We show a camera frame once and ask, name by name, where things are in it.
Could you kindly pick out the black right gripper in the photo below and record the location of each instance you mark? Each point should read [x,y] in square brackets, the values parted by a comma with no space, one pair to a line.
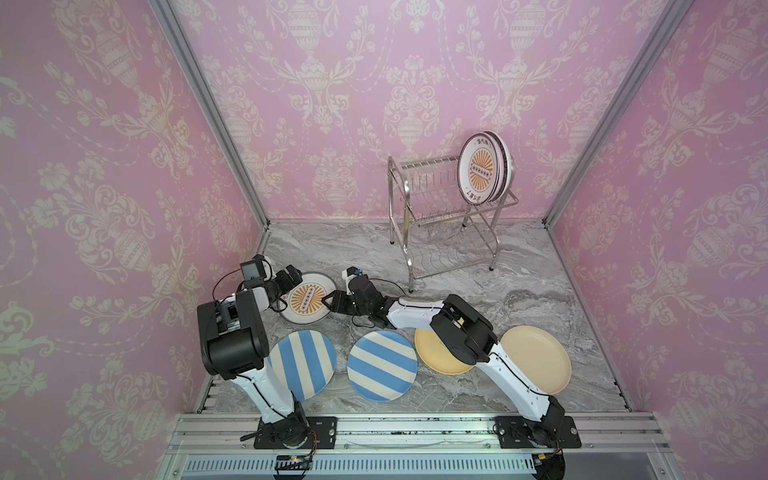
[346,301]

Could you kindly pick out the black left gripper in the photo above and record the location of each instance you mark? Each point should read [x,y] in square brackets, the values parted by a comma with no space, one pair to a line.
[285,285]

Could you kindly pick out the red rimmed white plate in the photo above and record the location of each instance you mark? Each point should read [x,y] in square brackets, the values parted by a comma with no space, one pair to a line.
[305,301]

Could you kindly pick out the yellow plate with bear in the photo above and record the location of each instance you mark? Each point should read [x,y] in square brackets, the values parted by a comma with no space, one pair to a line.
[435,354]

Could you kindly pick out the silver metal dish rack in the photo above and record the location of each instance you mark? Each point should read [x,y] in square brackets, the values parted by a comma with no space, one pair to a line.
[436,229]

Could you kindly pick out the orange sunburst patterned plate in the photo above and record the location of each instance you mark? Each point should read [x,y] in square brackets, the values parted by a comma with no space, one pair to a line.
[478,170]

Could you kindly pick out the beige plain plate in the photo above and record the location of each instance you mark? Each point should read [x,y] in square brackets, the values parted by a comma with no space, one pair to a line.
[540,356]

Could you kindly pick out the white floral plate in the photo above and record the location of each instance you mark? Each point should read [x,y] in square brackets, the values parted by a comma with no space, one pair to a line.
[509,167]

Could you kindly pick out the pink plate with bear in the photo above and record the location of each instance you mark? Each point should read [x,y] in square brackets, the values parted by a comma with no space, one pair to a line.
[501,166]

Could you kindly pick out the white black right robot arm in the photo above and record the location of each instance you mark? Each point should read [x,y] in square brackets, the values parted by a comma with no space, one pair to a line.
[467,335]

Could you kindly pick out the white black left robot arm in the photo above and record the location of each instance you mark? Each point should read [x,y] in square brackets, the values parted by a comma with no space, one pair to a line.
[234,345]

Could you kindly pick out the blue striped plate left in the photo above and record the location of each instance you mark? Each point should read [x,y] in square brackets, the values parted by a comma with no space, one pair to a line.
[304,361]

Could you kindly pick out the blue striped plate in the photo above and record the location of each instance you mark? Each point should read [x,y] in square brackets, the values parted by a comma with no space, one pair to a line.
[304,361]
[382,366]

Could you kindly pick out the blue striped plate centre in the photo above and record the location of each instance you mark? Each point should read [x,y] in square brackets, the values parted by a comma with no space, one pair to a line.
[382,366]

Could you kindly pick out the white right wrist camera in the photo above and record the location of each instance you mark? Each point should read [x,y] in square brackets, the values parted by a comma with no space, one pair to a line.
[348,275]

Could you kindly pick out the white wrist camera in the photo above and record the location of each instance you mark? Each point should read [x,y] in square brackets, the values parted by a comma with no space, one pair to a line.
[253,272]
[348,275]

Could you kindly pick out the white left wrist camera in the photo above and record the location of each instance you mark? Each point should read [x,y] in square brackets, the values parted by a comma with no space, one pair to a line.
[253,272]

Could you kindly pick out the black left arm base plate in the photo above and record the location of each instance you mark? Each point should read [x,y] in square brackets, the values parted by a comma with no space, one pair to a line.
[321,432]

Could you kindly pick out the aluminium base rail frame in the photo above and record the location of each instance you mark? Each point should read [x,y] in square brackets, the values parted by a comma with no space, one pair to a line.
[420,446]

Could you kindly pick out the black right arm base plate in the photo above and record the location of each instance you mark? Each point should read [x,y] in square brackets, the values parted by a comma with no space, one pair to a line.
[516,432]

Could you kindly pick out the aluminium corner post left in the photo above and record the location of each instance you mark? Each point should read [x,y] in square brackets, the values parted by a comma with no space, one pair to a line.
[194,74]

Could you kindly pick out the aluminium corner post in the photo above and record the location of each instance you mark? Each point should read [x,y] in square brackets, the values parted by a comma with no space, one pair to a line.
[194,74]
[662,31]

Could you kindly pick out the aluminium corner post right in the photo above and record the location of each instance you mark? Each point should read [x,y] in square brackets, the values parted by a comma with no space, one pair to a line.
[662,31]

